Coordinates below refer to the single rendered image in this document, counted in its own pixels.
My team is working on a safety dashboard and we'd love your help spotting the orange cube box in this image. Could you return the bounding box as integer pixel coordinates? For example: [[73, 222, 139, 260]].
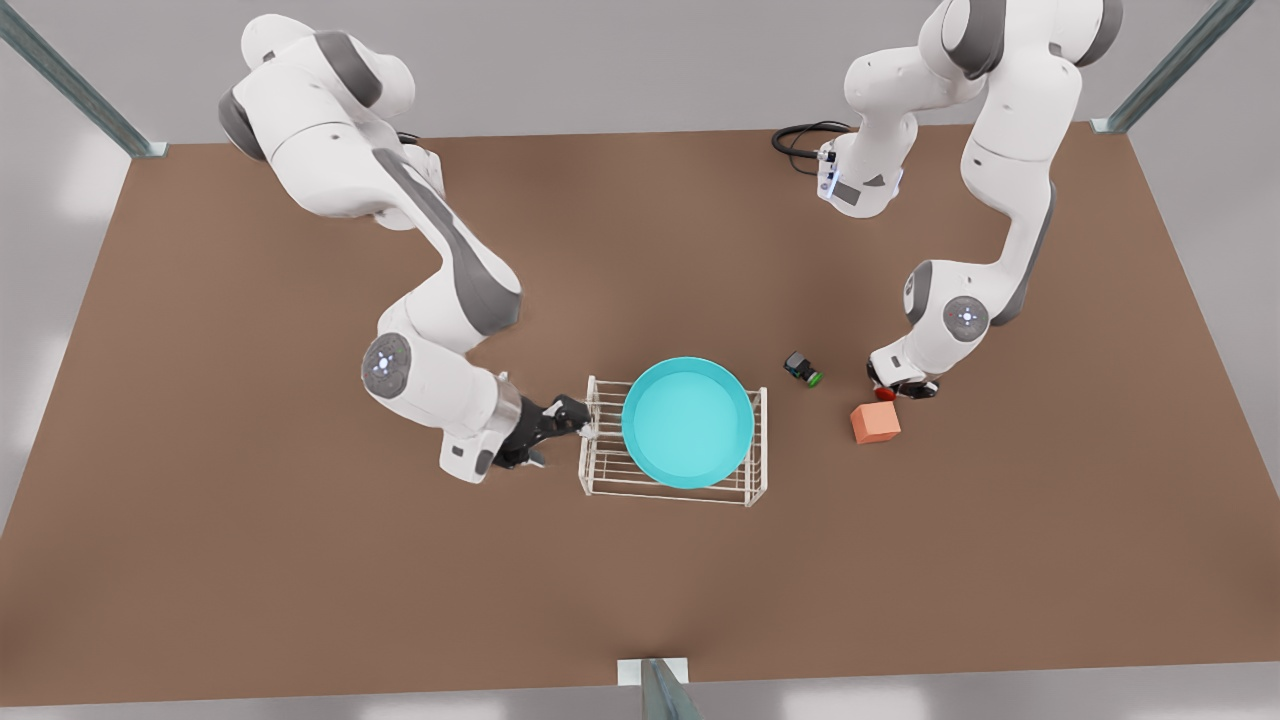
[[850, 402, 903, 446]]

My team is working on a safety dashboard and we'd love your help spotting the cyan round plate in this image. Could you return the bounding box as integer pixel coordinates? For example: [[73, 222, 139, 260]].
[[621, 357, 756, 490]]

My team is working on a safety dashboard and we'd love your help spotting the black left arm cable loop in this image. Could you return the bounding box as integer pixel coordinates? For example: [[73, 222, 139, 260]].
[[771, 121, 854, 178]]

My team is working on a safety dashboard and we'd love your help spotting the silver frame post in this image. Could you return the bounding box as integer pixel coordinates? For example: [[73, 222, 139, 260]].
[[1090, 0, 1257, 136], [616, 657, 704, 720], [0, 0, 168, 160]]

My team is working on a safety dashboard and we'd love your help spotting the white wire shelf rack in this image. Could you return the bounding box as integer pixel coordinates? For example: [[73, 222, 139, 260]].
[[579, 375, 769, 508]]

